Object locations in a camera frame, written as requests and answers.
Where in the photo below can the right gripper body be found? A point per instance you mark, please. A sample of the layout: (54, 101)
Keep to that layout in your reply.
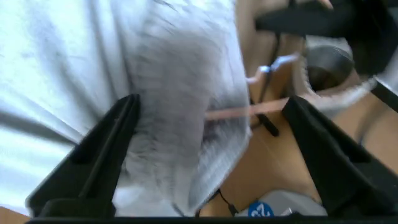
(373, 34)

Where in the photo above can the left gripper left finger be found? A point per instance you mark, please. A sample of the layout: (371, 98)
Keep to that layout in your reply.
(90, 168)

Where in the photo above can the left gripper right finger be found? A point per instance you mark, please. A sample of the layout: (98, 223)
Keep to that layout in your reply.
(339, 168)

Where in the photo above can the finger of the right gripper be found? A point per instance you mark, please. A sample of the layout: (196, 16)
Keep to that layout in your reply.
(298, 20)

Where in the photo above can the pale grey shorts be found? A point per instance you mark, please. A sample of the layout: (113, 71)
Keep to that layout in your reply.
(109, 62)

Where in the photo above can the pink clothes hanger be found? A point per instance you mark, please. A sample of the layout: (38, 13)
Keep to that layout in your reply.
(236, 112)

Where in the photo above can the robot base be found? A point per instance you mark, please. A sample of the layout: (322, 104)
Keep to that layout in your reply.
(280, 205)

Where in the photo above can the white laundry basket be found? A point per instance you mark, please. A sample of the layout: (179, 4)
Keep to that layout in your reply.
(329, 65)

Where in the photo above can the black clothes rack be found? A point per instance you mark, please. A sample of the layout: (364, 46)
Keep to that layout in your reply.
(267, 124)

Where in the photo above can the beige curtain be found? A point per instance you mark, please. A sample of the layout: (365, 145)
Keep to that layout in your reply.
(248, 31)

